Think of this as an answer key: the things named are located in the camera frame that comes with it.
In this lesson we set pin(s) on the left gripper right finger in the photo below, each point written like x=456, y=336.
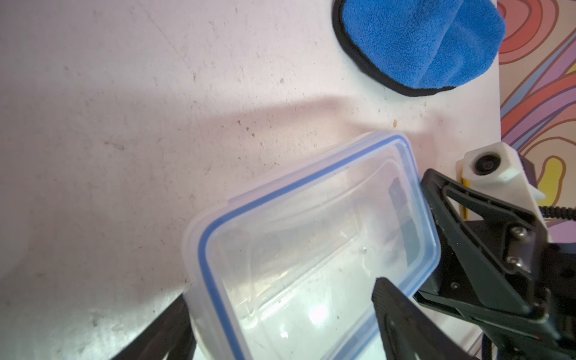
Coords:
x=406, y=333

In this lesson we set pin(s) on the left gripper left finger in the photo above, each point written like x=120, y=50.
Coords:
x=169, y=336

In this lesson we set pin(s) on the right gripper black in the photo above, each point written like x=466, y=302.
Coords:
x=498, y=271

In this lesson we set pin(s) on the small blue-rimmed lunch box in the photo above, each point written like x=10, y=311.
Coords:
x=286, y=269

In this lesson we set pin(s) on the blue microfiber cloth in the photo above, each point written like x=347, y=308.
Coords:
x=419, y=48

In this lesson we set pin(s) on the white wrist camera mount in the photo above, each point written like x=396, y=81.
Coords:
x=513, y=181

